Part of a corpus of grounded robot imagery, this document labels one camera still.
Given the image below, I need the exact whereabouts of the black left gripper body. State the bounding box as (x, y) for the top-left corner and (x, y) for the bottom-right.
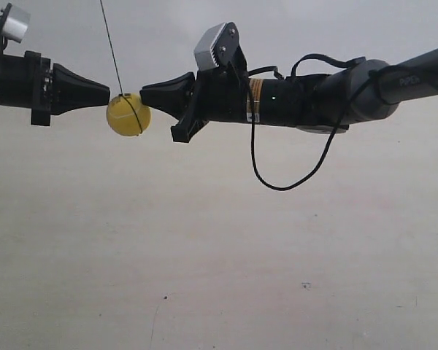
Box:
(0, 51), (53, 126)

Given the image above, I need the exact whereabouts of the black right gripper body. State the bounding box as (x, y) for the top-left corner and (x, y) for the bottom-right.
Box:
(171, 68), (263, 143)

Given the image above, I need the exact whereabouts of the yellow tennis ball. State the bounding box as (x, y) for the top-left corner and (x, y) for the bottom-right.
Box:
(106, 93), (151, 137)

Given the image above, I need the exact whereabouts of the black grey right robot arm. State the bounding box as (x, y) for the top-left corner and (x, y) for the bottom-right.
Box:
(139, 48), (438, 143)

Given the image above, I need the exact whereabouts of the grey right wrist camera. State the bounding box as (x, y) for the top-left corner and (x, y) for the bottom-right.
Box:
(193, 22), (227, 71)

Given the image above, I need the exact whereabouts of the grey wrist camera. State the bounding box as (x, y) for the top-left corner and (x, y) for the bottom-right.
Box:
(193, 22), (227, 71)
(2, 3), (31, 43)

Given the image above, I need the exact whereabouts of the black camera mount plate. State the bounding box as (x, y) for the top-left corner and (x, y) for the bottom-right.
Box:
(212, 22), (247, 70)

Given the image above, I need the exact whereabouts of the black hanging string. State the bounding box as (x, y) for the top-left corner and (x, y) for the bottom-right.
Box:
(99, 0), (144, 134)

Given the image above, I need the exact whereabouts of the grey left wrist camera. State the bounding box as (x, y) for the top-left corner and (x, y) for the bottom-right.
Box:
(2, 3), (31, 43)

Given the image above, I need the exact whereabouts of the black right camera cable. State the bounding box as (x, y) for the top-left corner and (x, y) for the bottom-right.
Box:
(240, 53), (438, 192)

